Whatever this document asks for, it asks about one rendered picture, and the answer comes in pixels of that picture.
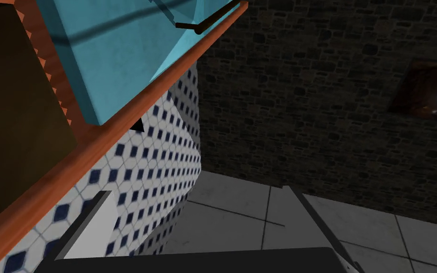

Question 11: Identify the dark picture on wall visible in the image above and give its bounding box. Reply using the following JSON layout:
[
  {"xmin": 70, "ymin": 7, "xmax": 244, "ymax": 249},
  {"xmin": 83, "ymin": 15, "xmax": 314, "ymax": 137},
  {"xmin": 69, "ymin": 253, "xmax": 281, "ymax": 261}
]
[{"xmin": 387, "ymin": 60, "xmax": 437, "ymax": 123}]

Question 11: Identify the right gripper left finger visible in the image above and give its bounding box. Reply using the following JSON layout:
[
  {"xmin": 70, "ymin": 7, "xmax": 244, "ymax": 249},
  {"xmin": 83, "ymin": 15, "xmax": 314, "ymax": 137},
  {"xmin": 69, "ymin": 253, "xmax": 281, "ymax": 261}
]
[{"xmin": 53, "ymin": 190, "xmax": 120, "ymax": 261}]

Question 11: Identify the dark bar handle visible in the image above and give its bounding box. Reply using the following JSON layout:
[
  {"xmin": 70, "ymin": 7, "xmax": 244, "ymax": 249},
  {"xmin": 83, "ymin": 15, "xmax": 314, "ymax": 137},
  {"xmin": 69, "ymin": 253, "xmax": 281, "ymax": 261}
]
[{"xmin": 174, "ymin": 0, "xmax": 242, "ymax": 36}]

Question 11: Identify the teal cupboard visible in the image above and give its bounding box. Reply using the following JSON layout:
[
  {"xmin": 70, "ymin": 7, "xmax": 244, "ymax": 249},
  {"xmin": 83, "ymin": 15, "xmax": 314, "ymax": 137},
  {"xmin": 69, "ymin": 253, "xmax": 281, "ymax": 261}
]
[{"xmin": 36, "ymin": 0, "xmax": 242, "ymax": 127}]

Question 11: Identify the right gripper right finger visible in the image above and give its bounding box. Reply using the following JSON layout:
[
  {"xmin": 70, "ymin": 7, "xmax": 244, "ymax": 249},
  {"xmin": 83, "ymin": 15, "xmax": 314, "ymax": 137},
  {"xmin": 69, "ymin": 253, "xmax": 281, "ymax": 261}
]
[{"xmin": 281, "ymin": 184, "xmax": 366, "ymax": 273}]

